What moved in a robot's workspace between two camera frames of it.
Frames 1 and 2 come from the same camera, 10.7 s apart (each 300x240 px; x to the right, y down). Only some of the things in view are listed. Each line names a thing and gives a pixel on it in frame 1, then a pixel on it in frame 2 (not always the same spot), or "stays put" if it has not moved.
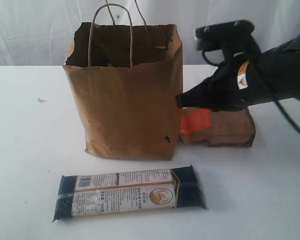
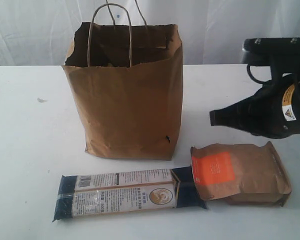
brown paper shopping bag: [128, 76] stays put
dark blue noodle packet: [114, 193] stays put
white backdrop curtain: [41, 32] stays put
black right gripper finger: [200, 96] to [243, 115]
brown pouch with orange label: [218, 128] to [240, 173]
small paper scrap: [41, 100] stays put
